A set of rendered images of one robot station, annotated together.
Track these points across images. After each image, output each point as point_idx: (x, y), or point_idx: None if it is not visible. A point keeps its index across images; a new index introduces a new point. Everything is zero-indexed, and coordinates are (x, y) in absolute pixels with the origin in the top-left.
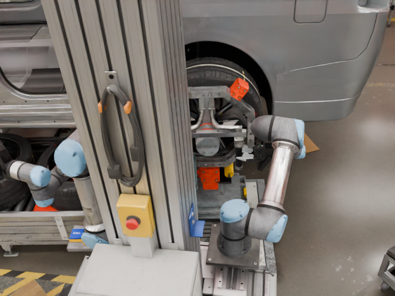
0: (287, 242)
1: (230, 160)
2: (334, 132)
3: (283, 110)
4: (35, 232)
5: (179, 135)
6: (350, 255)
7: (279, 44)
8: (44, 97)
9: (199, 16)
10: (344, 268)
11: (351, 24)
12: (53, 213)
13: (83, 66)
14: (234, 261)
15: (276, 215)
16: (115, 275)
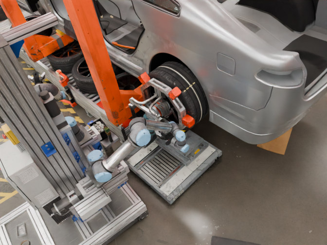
0: (196, 193)
1: None
2: (311, 149)
3: (214, 117)
4: (93, 112)
5: (17, 113)
6: (219, 225)
7: (209, 77)
8: (114, 48)
9: (168, 40)
10: (208, 228)
11: (251, 86)
12: (98, 107)
13: None
14: (93, 178)
15: (102, 170)
16: (7, 150)
